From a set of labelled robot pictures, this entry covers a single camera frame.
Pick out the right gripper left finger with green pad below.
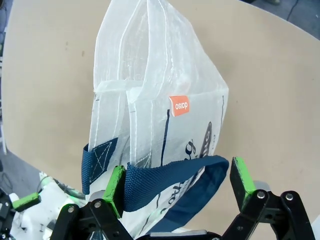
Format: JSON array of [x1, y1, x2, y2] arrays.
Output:
[[51, 165, 136, 240]]

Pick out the black floor cable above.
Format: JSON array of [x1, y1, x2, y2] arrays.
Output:
[[284, 0, 320, 41]]

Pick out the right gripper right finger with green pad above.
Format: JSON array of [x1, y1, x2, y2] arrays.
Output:
[[222, 156, 315, 240]]

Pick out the translucent white shopping bag navy handles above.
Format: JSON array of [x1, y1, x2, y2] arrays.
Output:
[[81, 0, 230, 232]]

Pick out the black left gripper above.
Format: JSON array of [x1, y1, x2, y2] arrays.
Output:
[[0, 191, 42, 240]]

